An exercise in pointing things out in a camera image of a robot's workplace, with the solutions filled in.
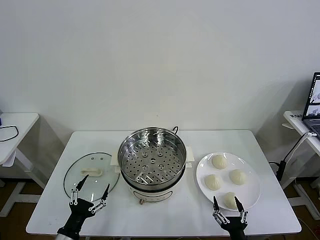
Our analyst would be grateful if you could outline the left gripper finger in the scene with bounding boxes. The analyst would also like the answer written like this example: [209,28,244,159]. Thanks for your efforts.
[69,174,90,206]
[88,183,111,214]

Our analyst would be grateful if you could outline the white oval plate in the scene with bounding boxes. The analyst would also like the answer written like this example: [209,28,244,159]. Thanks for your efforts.
[195,151,262,211]

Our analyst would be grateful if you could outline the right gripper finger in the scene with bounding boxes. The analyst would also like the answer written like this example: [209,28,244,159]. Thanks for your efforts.
[211,195,232,225]
[233,196,249,224]

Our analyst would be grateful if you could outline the white laptop desk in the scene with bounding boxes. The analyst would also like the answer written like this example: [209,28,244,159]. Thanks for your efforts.
[279,109,320,218]

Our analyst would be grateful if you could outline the white steamed baozi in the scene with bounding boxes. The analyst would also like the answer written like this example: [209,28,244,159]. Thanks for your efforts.
[204,173,222,191]
[223,191,242,210]
[229,169,248,186]
[211,154,228,170]

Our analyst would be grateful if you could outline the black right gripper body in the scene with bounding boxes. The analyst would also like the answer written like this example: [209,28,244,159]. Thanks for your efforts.
[219,216,248,240]

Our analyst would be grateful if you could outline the white laptop cable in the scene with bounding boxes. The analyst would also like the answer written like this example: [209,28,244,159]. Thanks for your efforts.
[282,131,317,163]

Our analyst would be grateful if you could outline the thin black cable loop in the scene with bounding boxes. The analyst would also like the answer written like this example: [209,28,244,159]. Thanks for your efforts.
[0,124,20,144]

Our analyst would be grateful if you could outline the open dark laptop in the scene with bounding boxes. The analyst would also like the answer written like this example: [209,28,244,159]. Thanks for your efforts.
[301,71,320,141]

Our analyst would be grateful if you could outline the white electric cooker base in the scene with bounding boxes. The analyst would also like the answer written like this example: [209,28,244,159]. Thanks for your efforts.
[110,146,195,206]

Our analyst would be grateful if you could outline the round glass pot lid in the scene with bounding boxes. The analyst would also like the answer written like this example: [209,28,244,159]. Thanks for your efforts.
[63,151,120,202]

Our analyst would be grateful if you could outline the perforated steel steamer basket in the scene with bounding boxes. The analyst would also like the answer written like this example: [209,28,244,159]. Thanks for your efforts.
[117,127,188,185]

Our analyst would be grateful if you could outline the black charger cable with adapter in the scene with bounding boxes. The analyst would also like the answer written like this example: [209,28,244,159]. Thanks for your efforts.
[268,136,307,181]

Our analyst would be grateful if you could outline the white side table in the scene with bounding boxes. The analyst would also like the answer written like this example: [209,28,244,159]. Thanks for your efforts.
[0,112,48,218]

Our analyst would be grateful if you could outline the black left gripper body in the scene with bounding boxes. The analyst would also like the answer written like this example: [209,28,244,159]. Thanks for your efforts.
[56,196,95,238]

